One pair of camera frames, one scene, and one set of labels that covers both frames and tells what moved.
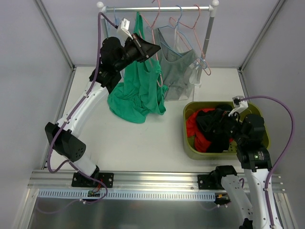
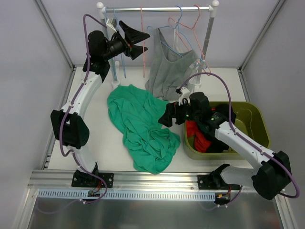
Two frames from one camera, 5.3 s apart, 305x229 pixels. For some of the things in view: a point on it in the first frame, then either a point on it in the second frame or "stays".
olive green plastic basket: [255, 108] stays
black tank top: [215, 124] stays
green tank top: [142, 93] to [136, 114]
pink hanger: [157, 76] to [143, 41]
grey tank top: [175, 70] stays
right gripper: [227, 125] to [177, 113]
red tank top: [201, 144] stays
